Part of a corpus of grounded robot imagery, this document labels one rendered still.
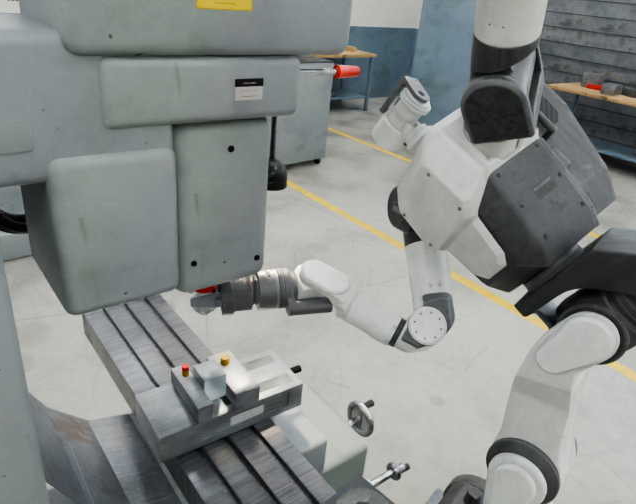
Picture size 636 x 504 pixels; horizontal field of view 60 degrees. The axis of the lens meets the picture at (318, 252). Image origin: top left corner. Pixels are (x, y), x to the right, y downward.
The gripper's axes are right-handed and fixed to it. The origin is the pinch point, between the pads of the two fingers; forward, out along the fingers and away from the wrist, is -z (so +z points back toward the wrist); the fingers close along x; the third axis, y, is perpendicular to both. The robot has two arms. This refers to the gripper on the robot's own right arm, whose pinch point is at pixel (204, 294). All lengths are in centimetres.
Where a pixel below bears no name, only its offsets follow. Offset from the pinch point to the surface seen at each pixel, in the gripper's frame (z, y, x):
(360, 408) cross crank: 48, 57, -19
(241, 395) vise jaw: 6.8, 21.4, 8.0
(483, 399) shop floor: 146, 126, -82
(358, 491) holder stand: 19.8, 12.0, 44.0
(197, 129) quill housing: -1.3, -37.4, 11.1
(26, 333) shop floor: -81, 123, -175
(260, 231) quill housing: 10.1, -16.9, 6.8
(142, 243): -10.8, -20.8, 17.3
